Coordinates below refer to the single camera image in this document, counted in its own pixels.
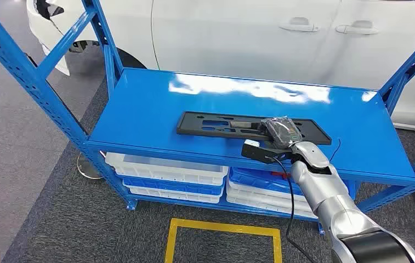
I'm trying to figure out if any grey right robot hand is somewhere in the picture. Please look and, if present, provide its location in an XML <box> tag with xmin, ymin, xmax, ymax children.
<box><xmin>259</xmin><ymin>117</ymin><xmax>304</xmax><ymax>150</ymax></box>

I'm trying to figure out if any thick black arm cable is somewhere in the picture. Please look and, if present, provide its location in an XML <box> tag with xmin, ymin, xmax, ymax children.
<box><xmin>270</xmin><ymin>155</ymin><xmax>319</xmax><ymax>263</ymax></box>

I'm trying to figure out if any large white plastic crate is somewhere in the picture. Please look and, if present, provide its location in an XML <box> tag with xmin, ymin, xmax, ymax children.
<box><xmin>105</xmin><ymin>152</ymin><xmax>229</xmax><ymax>186</ymax></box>

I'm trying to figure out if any thin black wire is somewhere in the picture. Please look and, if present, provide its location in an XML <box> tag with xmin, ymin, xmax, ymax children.
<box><xmin>328</xmin><ymin>138</ymin><xmax>342</xmax><ymax>163</ymax></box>

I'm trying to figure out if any blue metal shelf rack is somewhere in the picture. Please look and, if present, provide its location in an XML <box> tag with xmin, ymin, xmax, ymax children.
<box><xmin>0</xmin><ymin>0</ymin><xmax>415</xmax><ymax>235</ymax></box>

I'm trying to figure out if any black plastic car trim part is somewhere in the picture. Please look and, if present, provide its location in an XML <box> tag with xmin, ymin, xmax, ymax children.
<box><xmin>177</xmin><ymin>111</ymin><xmax>333</xmax><ymax>146</ymax></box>

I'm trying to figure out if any chrome stanchion post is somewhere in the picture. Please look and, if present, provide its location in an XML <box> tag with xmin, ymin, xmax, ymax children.
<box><xmin>25</xmin><ymin>52</ymin><xmax>103</xmax><ymax>181</ymax></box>

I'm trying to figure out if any white car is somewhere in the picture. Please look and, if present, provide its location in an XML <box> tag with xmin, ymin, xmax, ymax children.
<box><xmin>25</xmin><ymin>0</ymin><xmax>415</xmax><ymax>133</ymax></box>

